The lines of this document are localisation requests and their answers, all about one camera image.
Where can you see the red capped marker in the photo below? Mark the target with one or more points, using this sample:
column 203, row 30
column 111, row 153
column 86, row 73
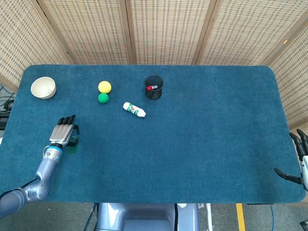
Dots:
column 151, row 87

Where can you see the white bottle with green label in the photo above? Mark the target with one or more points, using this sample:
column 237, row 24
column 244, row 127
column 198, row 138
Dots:
column 134, row 110

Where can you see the woven bamboo folding screen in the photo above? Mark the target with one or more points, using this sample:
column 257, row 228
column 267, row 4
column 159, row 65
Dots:
column 154, row 31

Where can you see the beige bowl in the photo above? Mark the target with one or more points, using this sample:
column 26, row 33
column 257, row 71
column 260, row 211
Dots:
column 43, row 88

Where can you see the black cup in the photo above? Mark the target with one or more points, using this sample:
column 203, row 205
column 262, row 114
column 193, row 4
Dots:
column 153, row 87

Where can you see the blue felt table cover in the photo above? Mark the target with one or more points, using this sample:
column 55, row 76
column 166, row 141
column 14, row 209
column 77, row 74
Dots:
column 154, row 144

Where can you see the yellow ball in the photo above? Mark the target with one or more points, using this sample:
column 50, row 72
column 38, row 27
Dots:
column 104, row 86

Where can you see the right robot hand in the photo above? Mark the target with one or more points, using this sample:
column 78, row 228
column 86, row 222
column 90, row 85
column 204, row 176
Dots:
column 300, row 151

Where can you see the green tape patch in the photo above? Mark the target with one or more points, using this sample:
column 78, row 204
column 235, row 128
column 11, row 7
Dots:
column 73, row 146

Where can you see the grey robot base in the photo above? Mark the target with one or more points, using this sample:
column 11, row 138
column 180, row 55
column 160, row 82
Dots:
column 146, row 217

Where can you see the green ball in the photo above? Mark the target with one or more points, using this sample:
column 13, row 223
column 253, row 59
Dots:
column 103, row 98

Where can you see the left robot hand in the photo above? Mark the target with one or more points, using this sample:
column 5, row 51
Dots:
column 63, row 132

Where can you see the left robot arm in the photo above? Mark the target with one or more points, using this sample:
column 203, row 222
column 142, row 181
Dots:
column 41, row 173

